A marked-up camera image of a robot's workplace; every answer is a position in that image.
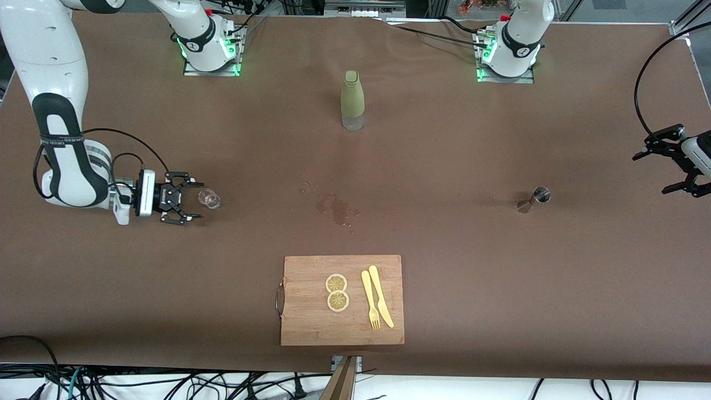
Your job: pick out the lemon slice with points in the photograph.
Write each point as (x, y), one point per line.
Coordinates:
(336, 283)
(338, 301)

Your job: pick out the aluminium frame corner bracket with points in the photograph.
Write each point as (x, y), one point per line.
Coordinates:
(679, 30)

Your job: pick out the grey power strip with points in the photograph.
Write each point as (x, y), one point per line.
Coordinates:
(364, 11)

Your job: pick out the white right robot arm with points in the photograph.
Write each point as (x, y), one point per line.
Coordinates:
(50, 61)

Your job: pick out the wooden cutting board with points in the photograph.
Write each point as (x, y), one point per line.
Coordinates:
(311, 325)

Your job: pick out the yellow plastic fork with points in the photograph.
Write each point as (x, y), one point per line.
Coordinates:
(367, 294)

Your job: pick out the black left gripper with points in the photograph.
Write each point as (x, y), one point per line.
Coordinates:
(672, 151)

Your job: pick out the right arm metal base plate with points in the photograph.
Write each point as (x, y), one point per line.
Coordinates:
(211, 73)

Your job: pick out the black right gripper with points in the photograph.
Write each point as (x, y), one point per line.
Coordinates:
(163, 196)

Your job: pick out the spilled liquid puddle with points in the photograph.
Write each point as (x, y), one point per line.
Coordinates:
(336, 206)

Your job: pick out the yellow plastic knife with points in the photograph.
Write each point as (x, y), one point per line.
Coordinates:
(380, 300)

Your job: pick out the clear glass shaker cup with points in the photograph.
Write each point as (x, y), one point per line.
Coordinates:
(210, 199)

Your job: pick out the metal post bracket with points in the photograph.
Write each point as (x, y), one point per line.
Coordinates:
(356, 362)

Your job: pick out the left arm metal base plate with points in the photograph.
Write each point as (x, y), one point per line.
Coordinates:
(505, 79)

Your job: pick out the green sleeved glass bottle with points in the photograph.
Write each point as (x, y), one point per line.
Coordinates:
(352, 94)

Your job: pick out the steel measuring cup jigger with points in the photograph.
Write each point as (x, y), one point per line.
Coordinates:
(540, 195)

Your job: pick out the tall upright post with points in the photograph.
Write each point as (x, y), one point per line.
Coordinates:
(340, 383)

